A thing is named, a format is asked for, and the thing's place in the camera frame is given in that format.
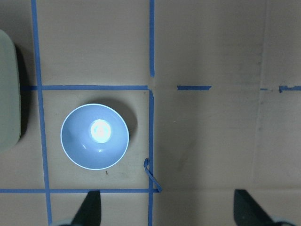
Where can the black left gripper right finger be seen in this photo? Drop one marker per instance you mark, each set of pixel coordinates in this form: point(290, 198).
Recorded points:
point(247, 212)

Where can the cream toaster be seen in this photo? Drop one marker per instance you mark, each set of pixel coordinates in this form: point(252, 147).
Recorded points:
point(10, 107)

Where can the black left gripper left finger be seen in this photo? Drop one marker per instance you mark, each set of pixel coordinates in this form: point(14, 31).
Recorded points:
point(89, 213)

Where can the blue bowl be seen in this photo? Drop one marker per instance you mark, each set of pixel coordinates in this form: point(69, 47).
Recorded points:
point(94, 136)

